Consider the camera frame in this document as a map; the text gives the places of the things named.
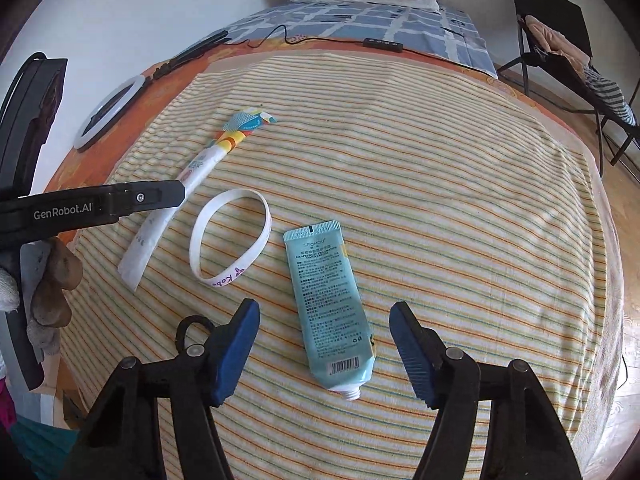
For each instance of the blue plaid bed sheet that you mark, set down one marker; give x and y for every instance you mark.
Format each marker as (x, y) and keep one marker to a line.
(380, 22)

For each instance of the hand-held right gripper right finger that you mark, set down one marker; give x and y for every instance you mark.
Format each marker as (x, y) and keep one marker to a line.
(412, 355)

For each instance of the person's left hand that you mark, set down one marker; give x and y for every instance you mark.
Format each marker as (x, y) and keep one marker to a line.
(50, 300)

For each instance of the striped clothing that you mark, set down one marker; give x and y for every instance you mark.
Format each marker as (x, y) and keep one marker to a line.
(612, 97)

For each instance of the black folding chair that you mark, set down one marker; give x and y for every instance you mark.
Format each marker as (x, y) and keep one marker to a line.
(550, 0)

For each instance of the striped yellow towel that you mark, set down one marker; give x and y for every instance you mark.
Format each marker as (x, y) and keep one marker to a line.
(425, 200)

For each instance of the white rubber wristband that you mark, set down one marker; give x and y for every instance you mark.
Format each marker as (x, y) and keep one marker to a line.
(222, 279)

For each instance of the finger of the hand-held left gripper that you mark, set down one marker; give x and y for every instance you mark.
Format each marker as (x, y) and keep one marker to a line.
(150, 197)

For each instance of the pink clothing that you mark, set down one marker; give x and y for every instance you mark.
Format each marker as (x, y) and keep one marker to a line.
(555, 40)

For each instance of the teal cosmetic tube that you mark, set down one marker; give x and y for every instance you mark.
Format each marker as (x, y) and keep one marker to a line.
(325, 300)

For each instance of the long white colourful-ended wrapper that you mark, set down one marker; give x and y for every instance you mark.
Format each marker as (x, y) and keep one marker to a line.
(150, 240)

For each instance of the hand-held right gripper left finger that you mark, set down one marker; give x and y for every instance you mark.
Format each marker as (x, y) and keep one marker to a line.
(232, 355)

